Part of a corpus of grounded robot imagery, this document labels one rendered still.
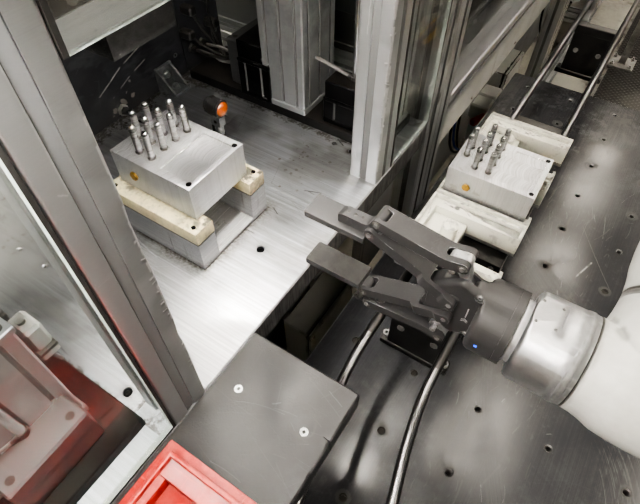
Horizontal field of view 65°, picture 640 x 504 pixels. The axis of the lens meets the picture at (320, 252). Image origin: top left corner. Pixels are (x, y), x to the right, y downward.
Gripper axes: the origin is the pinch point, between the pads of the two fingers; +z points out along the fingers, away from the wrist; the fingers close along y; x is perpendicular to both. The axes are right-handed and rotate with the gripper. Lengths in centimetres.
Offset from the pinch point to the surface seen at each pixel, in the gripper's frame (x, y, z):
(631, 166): -76, -32, -29
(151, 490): 28.8, -3.8, -0.2
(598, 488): -6, -32, -40
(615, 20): -298, -99, -4
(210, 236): 4.3, -4.7, 14.8
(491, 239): -22.9, -14.2, -12.9
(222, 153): -2.3, 2.5, 17.1
